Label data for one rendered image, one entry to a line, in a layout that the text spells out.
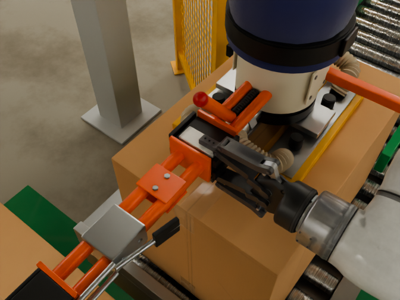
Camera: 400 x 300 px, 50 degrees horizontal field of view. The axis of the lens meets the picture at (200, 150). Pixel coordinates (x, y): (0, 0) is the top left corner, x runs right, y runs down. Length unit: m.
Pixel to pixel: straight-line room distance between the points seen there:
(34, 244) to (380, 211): 0.98
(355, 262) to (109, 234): 0.34
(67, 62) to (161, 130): 1.85
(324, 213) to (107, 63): 1.49
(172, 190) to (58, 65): 2.13
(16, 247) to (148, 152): 0.59
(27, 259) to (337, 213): 0.93
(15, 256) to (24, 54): 1.75
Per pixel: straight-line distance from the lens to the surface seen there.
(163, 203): 0.66
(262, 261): 0.77
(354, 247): 0.62
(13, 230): 1.39
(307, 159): 0.88
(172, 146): 0.72
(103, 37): 1.89
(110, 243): 0.63
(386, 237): 0.62
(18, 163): 2.27
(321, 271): 1.26
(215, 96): 0.93
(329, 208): 0.63
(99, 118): 2.33
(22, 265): 1.32
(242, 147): 0.66
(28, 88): 2.63
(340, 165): 0.91
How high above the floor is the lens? 1.67
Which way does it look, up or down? 51 degrees down
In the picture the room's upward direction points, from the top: straight up
